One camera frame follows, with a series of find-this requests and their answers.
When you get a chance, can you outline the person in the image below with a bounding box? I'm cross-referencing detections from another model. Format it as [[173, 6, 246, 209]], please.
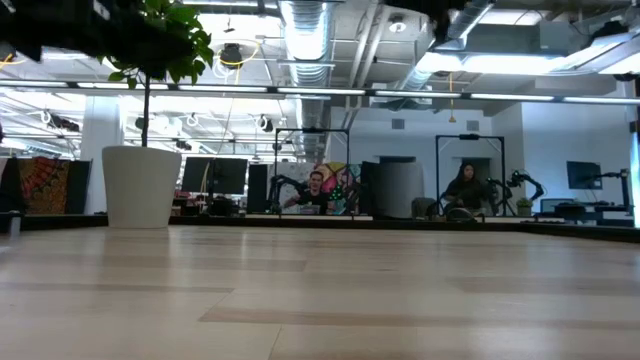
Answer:
[[283, 170, 334, 216], [442, 162, 489, 220]]

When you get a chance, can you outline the black tall cabinet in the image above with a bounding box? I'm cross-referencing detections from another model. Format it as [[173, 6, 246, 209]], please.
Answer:
[[247, 163, 269, 215]]

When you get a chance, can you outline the grey round cabinet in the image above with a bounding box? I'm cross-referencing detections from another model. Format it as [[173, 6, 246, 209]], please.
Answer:
[[372, 155, 426, 220]]

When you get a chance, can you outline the black double desk monitor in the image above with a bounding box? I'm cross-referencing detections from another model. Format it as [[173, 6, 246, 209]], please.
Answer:
[[181, 157, 249, 196]]

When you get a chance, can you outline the white plant pot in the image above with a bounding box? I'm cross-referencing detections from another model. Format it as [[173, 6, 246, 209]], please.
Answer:
[[101, 145, 183, 230]]

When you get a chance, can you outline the green leafy plant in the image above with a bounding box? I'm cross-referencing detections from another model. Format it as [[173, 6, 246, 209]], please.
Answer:
[[97, 0, 216, 148]]

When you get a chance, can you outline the grey laptop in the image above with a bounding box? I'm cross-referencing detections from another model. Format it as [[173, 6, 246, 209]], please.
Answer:
[[539, 198, 576, 216]]

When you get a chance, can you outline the black board panel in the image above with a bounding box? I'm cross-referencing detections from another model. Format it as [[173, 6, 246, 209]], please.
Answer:
[[66, 159, 94, 215]]

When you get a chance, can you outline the colourful patterned tapestry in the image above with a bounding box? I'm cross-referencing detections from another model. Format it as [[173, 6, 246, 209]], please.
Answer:
[[17, 157, 71, 215]]

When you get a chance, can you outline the colourful wall mural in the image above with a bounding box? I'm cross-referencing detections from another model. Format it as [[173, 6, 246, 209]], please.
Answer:
[[314, 162, 362, 216]]

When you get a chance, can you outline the black metal rig frame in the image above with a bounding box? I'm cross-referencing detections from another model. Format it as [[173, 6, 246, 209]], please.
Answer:
[[434, 133, 507, 217], [273, 128, 352, 217]]

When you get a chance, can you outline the black table frame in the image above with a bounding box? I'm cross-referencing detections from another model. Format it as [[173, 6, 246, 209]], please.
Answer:
[[0, 212, 640, 245]]

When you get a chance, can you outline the ceiling light rail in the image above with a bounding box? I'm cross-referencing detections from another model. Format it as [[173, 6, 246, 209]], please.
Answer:
[[0, 78, 640, 106]]

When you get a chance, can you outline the silver ventilation duct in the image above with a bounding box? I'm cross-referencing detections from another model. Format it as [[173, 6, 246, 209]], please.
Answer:
[[277, 0, 334, 89]]

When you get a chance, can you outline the black ceiling camera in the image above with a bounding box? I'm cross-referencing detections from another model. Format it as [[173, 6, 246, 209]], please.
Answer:
[[220, 43, 245, 71]]

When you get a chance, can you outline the black wall monitor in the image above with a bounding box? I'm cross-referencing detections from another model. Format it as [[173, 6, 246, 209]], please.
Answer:
[[566, 160, 604, 191]]

